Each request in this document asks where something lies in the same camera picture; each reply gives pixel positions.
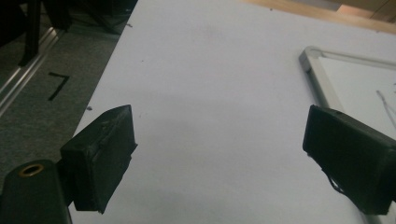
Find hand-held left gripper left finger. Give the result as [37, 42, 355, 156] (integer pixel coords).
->
[59, 104, 138, 215]

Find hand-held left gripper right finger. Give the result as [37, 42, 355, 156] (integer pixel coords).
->
[302, 105, 396, 217]

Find white whiteboard with metal frame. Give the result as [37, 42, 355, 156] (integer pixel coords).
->
[298, 46, 396, 224]

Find black metal stand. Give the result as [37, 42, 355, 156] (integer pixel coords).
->
[18, 0, 43, 68]

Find wooden table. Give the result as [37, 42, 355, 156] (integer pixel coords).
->
[239, 0, 396, 35]

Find metal floor rail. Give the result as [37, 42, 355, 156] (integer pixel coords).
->
[0, 26, 64, 118]

